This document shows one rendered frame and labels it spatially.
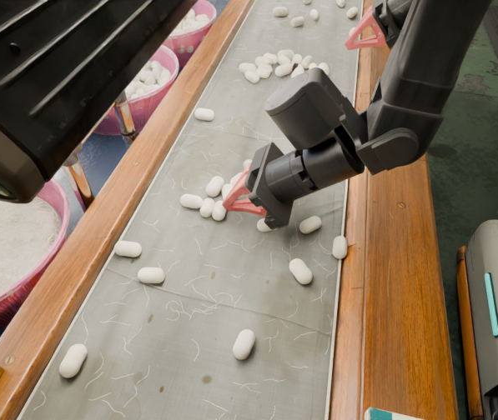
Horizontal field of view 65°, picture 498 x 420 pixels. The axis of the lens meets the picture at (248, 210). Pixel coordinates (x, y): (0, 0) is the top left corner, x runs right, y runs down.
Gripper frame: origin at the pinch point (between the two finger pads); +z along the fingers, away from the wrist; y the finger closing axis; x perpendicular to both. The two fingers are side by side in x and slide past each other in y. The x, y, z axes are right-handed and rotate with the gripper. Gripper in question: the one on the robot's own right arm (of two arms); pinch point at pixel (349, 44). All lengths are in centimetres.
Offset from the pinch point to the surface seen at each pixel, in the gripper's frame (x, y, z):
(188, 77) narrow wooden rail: -16.2, 10.6, 26.1
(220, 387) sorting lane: 0, 66, 11
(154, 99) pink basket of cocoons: -18.1, 17.0, 31.2
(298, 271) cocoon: 2, 51, 6
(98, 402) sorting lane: -8, 70, 20
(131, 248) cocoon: -12, 52, 22
